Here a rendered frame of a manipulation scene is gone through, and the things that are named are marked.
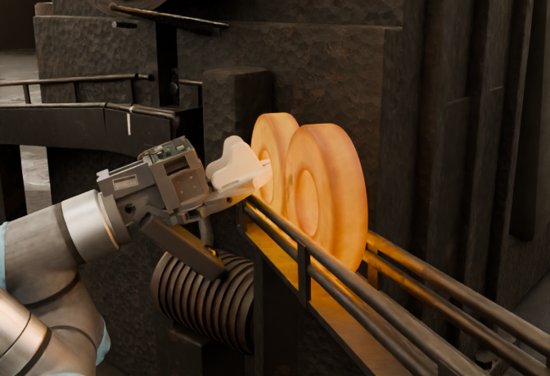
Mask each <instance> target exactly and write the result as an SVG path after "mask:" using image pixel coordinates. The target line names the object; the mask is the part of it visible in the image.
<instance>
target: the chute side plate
mask: <svg viewBox="0 0 550 376"><path fill-rule="evenodd" d="M127 114H129V119H130V132H131V135H130V134H128V115H127ZM172 140H173V130H172V120H169V119H164V118H159V117H154V116H145V115H141V114H136V113H131V112H127V111H117V110H113V109H108V108H40V109H0V143H1V144H14V145H26V146H40V147H64V148H77V149H90V150H102V151H111V152H117V153H120V154H124V155H127V156H133V157H136V158H138V156H139V155H140V154H141V153H142V152H144V144H149V145H152V146H159V145H161V144H163V143H167V142H169V141H172Z"/></svg>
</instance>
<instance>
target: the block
mask: <svg viewBox="0 0 550 376"><path fill-rule="evenodd" d="M202 96H203V122H204V148H205V170H206V167H207V166H208V164H210V163H212V162H214V161H216V160H219V159H220V158H221V157H222V155H223V145H224V141H225V140H226V139H227V138H229V137H231V136H238V137H240V138H241V139H242V140H243V142H244V143H247V144H248V145H249V147H250V148H251V140H252V134H253V130H254V127H255V122H256V121H257V119H258V118H259V116H261V115H262V114H269V113H272V75H271V72H270V70H267V69H265V68H262V67H252V66H231V67H224V68H218V69H211V70H207V71H205V72H203V75H202ZM224 211H229V212H232V213H236V204H235V205H233V206H230V207H229V208H227V209H224Z"/></svg>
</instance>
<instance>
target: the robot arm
mask: <svg viewBox="0 0 550 376"><path fill-rule="evenodd" d="M144 153H145V155H142V154H144ZM140 158H142V160H140ZM97 177H98V179H97V183H98V185H99V188H100V190H101V193H99V192H98V191H97V190H95V189H93V190H91V191H88V192H86V193H83V194H80V195H78V196H76V197H72V198H70V199H67V200H65V201H63V202H60V203H57V204H55V205H53V206H49V207H47V208H45V209H42V210H40V211H36V212H34V213H32V214H29V215H26V216H24V217H21V218H19V219H17V220H13V221H11V222H9V221H7V222H4V223H3V225H1V226H0V376H96V366H97V365H99V364H100V363H101V362H102V361H103V359H104V358H105V354H106V353H107V352H108V351H109V350H110V337H109V335H108V332H107V331H106V324H105V321H104V319H103V318H102V316H101V315H100V313H98V311H97V308H96V307H95V305H94V303H93V301H92V298H91V296H90V294H89V292H88V290H87V288H86V286H85V284H84V282H83V280H82V278H81V276H80V274H79V272H78V270H77V269H76V267H77V266H80V265H82V264H85V263H87V262H89V261H91V260H95V259H97V258H99V257H102V256H105V255H107V254H109V253H112V252H113V251H117V250H119V244H120V243H121V245H122V246H124V245H126V244H129V243H131V242H133V235H132V232H131V229H130V227H129V226H130V225H131V224H137V223H138V227H139V232H140V233H141V234H143V235H144V236H145V237H147V238H149V239H150V240H152V242H154V243H155V244H157V245H158V246H160V247H162V248H163V249H165V250H166V251H167V252H168V253H170V254H171V255H173V256H175V257H176V258H178V259H179V260H180V261H181V262H183V263H184V264H186V265H188V266H189V267H190V268H192V269H193V271H195V272H196V273H198V274H200V275H202V276H203V277H205V278H206V279H208V280H209V281H210V282H213V281H215V280H216V278H217V277H218V276H220V275H221V273H222V272H223V271H224V267H223V263H222V261H221V259H220V257H219V254H218V252H217V251H216V250H215V248H213V247H212V246H210V245H207V244H205V243H204V242H202V241H201V240H200V239H199V238H197V237H196V236H194V235H193V234H192V233H190V232H188V231H187V230H186V229H185V228H183V227H182V226H181V225H180V224H189V223H191V222H194V221H197V220H201V219H203V218H205V217H206V216H207V215H211V214H213V213H216V212H219V211H222V210H224V209H227V208H229V207H230V206H233V205H235V204H236V203H238V202H239V201H241V200H243V199H244V198H246V197H248V196H249V195H251V194H252V193H254V192H255V190H257V189H258V188H260V187H262V186H263V185H265V184H266V183H267V182H268V181H269V180H270V179H271V178H272V177H273V172H272V166H271V161H270V159H267V160H263V161H259V160H258V158H257V157H256V155H255V154H254V153H253V151H252V150H251V148H250V147H249V145H248V144H247V143H244V142H243V140H242V139H241V138H240V137H238V136H231V137H229V138H227V139H226V140H225V141H224V145H223V155H222V157H221V158H220V159H219V160H216V161H214V162H212V163H210V164H208V166H207V167H206V170H205V171H204V168H203V165H202V164H201V160H200V159H198V157H197V154H196V151H195V148H194V147H193V146H192V145H191V143H190V142H189V140H188V139H186V138H185V136H182V137H180V138H176V139H174V140H172V141H169V142H167V143H163V144H161V145H159V146H156V147H153V148H151V149H148V150H145V151H144V152H142V153H141V154H140V155H139V156H138V157H137V161H136V162H134V163H132V164H130V165H126V166H124V167H121V168H119V169H117V170H113V171H111V172H109V170H108V169H107V170H103V171H101V172H98V173H97ZM128 204H133V205H132V206H127V205H128Z"/></svg>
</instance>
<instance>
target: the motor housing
mask: <svg viewBox="0 0 550 376"><path fill-rule="evenodd" d="M215 250H216V251H217V252H218V254H219V257H220V259H221V261H222V263H223V265H224V266H226V267H227V268H228V276H227V277H226V278H225V279H216V280H215V281H213V282H210V281H209V280H208V279H206V278H205V277H203V276H202V275H200V274H198V273H196V272H195V271H193V269H192V268H190V267H189V266H188V265H186V264H184V263H183V262H181V261H180V260H179V259H178V258H176V257H175V256H173V255H171V254H170V253H168V252H166V253H165V254H164V255H163V256H162V257H161V259H160V261H159V262H158V264H157V266H156V268H155V271H154V274H153V277H152V280H151V297H152V300H153V302H154V304H155V306H156V308H157V309H158V310H159V311H160V312H161V313H162V315H164V316H165V317H167V318H169V319H171V320H173V321H175V322H177V323H179V324H177V325H175V326H173V327H172V328H170V329H168V331H167V337H168V353H169V376H245V354H246V355H248V356H254V355H255V345H254V266H253V261H252V260H247V259H246V258H243V257H239V256H236V255H233V254H231V253H228V252H225V251H221V250H219V249H216V248H215Z"/></svg>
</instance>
